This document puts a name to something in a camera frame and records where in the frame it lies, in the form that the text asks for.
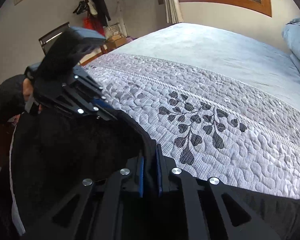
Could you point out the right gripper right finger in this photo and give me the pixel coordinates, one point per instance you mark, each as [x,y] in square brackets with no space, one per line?
[207,209]

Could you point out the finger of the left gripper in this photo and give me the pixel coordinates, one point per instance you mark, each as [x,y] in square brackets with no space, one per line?
[86,84]
[90,109]

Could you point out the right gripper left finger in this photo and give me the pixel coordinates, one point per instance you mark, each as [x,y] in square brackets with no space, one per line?
[91,210]

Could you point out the black pants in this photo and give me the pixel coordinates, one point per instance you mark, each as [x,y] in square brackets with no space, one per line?
[51,154]

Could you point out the person left hand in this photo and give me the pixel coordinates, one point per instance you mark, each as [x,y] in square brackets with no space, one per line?
[27,89]

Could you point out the red hanging item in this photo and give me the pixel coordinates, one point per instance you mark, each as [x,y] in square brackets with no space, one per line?
[93,24]

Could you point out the white radiator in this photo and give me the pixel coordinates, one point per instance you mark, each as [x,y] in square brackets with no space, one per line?
[112,30]

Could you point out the grey quilted bedspread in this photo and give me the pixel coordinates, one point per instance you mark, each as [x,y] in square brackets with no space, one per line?
[210,124]

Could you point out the beige curtain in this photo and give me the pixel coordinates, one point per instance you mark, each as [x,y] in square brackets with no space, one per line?
[173,11]

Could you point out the light blue bed sheet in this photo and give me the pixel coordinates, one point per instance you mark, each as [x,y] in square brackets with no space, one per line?
[230,54]

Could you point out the grey folded comforter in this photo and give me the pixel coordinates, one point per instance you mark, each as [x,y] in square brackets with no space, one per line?
[291,35]

